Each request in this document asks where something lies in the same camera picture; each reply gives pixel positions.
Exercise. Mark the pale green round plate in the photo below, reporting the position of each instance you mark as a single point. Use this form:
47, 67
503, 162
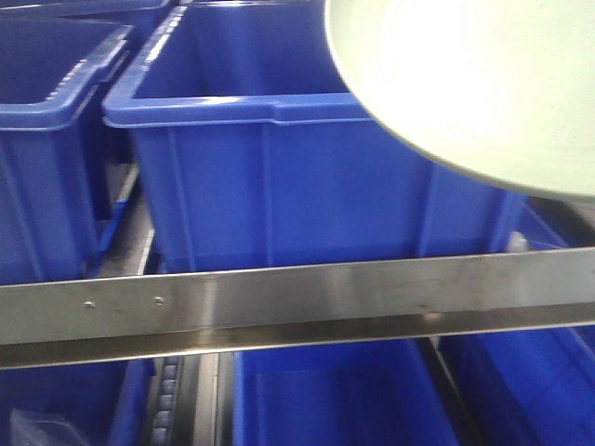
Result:
499, 90

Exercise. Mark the stainless steel shelf rack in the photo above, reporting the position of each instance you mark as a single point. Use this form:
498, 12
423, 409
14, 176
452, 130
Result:
127, 313

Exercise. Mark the blue plastic bin upper middle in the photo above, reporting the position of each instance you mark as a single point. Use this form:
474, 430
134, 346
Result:
253, 154

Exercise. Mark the blue plastic bin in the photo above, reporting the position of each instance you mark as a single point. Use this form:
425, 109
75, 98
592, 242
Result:
533, 387
253, 154
103, 402
368, 393
62, 167

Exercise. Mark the blue plastic bin lower middle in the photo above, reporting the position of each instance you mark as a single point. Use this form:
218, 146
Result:
368, 393

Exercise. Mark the roller track strip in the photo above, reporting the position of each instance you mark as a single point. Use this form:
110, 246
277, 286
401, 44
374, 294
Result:
166, 400

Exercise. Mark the blue plastic bin lower left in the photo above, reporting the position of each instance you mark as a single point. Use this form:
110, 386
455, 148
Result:
103, 402

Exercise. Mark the blue plastic bin lower right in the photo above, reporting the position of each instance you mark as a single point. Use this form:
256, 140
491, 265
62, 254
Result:
533, 387

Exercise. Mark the blue plastic bin upper left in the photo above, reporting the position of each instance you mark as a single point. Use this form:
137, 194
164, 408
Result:
62, 167

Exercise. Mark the clear plastic bag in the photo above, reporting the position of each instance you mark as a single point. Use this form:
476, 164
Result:
37, 429

